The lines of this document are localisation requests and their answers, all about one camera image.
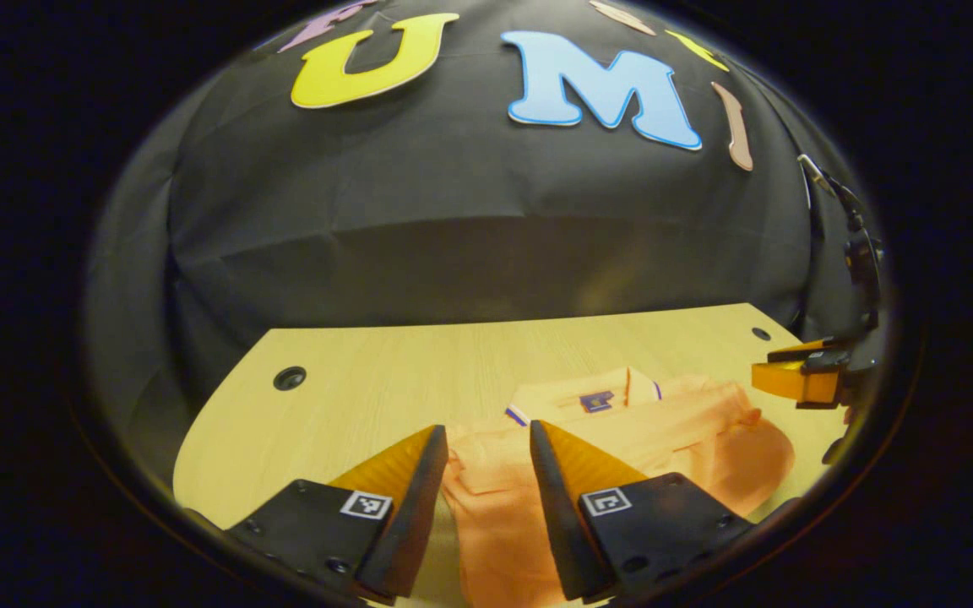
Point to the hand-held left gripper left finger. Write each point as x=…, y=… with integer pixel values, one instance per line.
x=415, y=515

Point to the black table grommet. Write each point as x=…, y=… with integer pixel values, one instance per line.
x=761, y=333
x=290, y=377

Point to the black backdrop cloth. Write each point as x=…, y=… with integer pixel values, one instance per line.
x=453, y=236

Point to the orange T-shirt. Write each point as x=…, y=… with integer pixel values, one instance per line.
x=689, y=439

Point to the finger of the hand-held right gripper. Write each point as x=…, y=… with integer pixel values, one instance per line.
x=790, y=382
x=799, y=349

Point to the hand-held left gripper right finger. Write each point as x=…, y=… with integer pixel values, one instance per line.
x=558, y=515

